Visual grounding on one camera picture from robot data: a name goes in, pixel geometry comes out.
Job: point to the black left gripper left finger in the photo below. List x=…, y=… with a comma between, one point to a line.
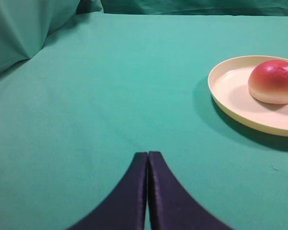
x=125, y=207

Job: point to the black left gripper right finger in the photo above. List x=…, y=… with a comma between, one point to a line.
x=171, y=207

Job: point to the pale yellow plastic plate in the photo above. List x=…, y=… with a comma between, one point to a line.
x=228, y=84

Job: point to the red-topped round bread bun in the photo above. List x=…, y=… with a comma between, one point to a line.
x=268, y=82

